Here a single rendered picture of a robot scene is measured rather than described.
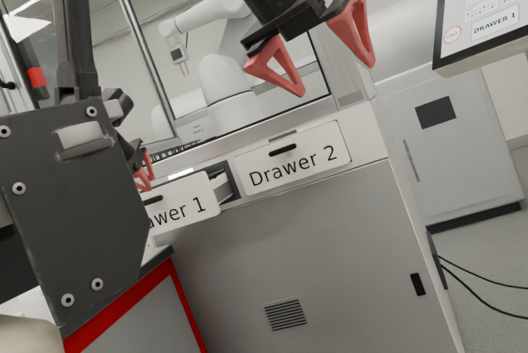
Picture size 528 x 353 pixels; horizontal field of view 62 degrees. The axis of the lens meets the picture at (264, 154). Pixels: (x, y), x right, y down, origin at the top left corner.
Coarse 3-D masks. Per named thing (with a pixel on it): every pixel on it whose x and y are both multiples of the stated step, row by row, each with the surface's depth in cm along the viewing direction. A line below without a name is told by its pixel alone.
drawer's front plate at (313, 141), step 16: (320, 128) 109; (336, 128) 108; (272, 144) 113; (288, 144) 111; (304, 144) 110; (320, 144) 109; (336, 144) 108; (240, 160) 116; (256, 160) 114; (272, 160) 113; (288, 160) 112; (304, 160) 111; (320, 160) 110; (336, 160) 109; (240, 176) 116; (256, 176) 115; (272, 176) 114; (288, 176) 113; (304, 176) 112; (256, 192) 116
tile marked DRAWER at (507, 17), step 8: (512, 8) 83; (488, 16) 87; (496, 16) 85; (504, 16) 84; (512, 16) 82; (472, 24) 89; (480, 24) 88; (488, 24) 86; (496, 24) 84; (504, 24) 83; (512, 24) 81; (472, 32) 88; (480, 32) 87; (488, 32) 85; (472, 40) 88
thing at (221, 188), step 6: (222, 174) 140; (210, 180) 142; (216, 180) 113; (222, 180) 117; (228, 180) 120; (216, 186) 112; (222, 186) 115; (228, 186) 118; (216, 192) 110; (222, 192) 114; (228, 192) 117; (216, 198) 109; (222, 198) 112
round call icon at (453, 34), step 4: (456, 24) 93; (460, 24) 92; (448, 28) 94; (452, 28) 93; (456, 28) 92; (460, 28) 91; (444, 32) 95; (448, 32) 94; (452, 32) 93; (456, 32) 92; (460, 32) 91; (444, 36) 94; (448, 36) 93; (452, 36) 92; (456, 36) 91; (460, 36) 90; (444, 40) 94; (448, 40) 93; (452, 40) 92; (456, 40) 91; (444, 44) 93; (448, 44) 92
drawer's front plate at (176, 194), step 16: (192, 176) 104; (160, 192) 107; (176, 192) 106; (192, 192) 105; (208, 192) 104; (160, 208) 108; (176, 208) 107; (192, 208) 105; (208, 208) 104; (176, 224) 107
